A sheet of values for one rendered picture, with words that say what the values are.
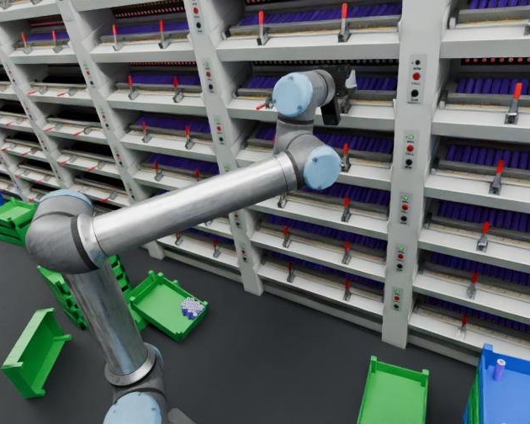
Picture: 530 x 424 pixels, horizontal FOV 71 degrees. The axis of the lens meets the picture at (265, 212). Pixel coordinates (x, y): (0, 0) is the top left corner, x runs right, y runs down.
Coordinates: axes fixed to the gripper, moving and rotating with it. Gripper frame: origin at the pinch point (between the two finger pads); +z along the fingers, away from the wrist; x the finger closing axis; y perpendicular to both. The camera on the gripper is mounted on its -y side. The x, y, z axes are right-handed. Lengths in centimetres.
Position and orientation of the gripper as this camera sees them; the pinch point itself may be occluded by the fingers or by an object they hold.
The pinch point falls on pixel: (347, 87)
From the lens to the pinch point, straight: 121.4
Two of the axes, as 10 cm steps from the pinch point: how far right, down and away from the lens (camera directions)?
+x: -8.4, -1.9, 5.0
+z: 5.4, -3.6, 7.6
